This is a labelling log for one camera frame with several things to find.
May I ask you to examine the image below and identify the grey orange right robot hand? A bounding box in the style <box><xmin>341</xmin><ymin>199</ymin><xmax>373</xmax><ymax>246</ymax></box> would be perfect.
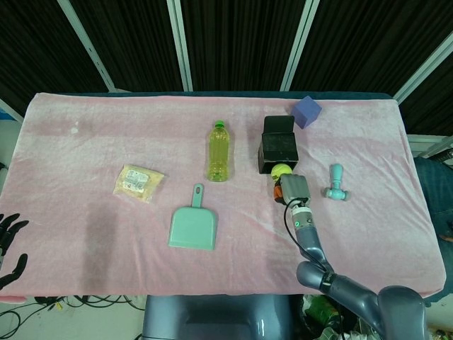
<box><xmin>273</xmin><ymin>173</ymin><xmax>311</xmax><ymax>208</ymax></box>

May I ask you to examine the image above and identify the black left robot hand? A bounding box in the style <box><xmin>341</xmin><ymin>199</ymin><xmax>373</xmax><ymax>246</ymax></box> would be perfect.
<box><xmin>0</xmin><ymin>212</ymin><xmax>30</xmax><ymax>288</ymax></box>

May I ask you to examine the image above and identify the yellow tennis ball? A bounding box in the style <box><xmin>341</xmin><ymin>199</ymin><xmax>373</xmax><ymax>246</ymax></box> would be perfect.
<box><xmin>270</xmin><ymin>163</ymin><xmax>294</xmax><ymax>181</ymax></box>

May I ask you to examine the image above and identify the black cardboard box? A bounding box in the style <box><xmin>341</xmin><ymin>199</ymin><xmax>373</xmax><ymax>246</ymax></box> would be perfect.
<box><xmin>257</xmin><ymin>115</ymin><xmax>300</xmax><ymax>175</ymax></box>

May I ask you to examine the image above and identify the teal toy hammer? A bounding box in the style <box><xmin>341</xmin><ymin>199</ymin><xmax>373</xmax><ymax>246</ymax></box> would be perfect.
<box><xmin>321</xmin><ymin>164</ymin><xmax>352</xmax><ymax>202</ymax></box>

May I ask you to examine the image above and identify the purple foam cube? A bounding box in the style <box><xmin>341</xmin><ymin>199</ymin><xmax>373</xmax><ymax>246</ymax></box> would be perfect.
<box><xmin>290</xmin><ymin>95</ymin><xmax>323</xmax><ymax>129</ymax></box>

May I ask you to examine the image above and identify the pink fuzzy cloth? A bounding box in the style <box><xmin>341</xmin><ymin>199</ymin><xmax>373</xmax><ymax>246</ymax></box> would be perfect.
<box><xmin>0</xmin><ymin>92</ymin><xmax>446</xmax><ymax>305</ymax></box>

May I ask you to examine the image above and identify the green plastic bottle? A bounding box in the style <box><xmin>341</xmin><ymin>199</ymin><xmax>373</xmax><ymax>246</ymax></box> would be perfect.
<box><xmin>206</xmin><ymin>120</ymin><xmax>236</xmax><ymax>183</ymax></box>

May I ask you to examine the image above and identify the teal plastic dustpan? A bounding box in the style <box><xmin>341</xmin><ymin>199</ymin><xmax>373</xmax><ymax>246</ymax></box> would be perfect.
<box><xmin>167</xmin><ymin>183</ymin><xmax>219</xmax><ymax>252</ymax></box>

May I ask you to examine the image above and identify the green plastic bag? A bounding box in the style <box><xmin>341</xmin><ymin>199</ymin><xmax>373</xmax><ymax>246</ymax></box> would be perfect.
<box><xmin>302</xmin><ymin>293</ymin><xmax>358</xmax><ymax>340</ymax></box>

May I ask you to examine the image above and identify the yellow snack packet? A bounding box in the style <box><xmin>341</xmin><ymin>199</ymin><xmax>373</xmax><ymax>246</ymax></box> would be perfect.
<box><xmin>113</xmin><ymin>164</ymin><xmax>166</xmax><ymax>205</ymax></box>

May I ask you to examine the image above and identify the person in blue jeans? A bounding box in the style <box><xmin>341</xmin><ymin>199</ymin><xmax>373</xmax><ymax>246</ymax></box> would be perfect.
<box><xmin>413</xmin><ymin>155</ymin><xmax>453</xmax><ymax>242</ymax></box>

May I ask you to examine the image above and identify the grey robot torso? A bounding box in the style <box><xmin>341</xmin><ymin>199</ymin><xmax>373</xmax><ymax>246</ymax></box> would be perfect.
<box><xmin>141</xmin><ymin>294</ymin><xmax>294</xmax><ymax>340</ymax></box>

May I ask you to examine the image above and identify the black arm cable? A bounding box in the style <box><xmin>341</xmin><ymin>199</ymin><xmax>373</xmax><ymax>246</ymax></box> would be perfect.
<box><xmin>282</xmin><ymin>198</ymin><xmax>332</xmax><ymax>284</ymax></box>

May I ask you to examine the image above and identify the black floor cable bundle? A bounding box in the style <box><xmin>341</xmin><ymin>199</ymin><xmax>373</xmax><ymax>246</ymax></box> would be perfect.
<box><xmin>0</xmin><ymin>295</ymin><xmax>146</xmax><ymax>340</ymax></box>

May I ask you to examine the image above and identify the white frame post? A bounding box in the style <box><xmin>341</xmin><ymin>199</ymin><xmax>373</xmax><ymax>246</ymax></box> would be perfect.
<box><xmin>167</xmin><ymin>0</ymin><xmax>194</xmax><ymax>92</ymax></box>
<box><xmin>281</xmin><ymin>0</ymin><xmax>320</xmax><ymax>91</ymax></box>
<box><xmin>58</xmin><ymin>0</ymin><xmax>116</xmax><ymax>92</ymax></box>
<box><xmin>394</xmin><ymin>24</ymin><xmax>453</xmax><ymax>103</ymax></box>

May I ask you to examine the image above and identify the grey metal frame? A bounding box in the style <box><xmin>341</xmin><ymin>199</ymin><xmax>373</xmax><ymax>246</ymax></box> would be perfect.
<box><xmin>406</xmin><ymin>134</ymin><xmax>453</xmax><ymax>159</ymax></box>

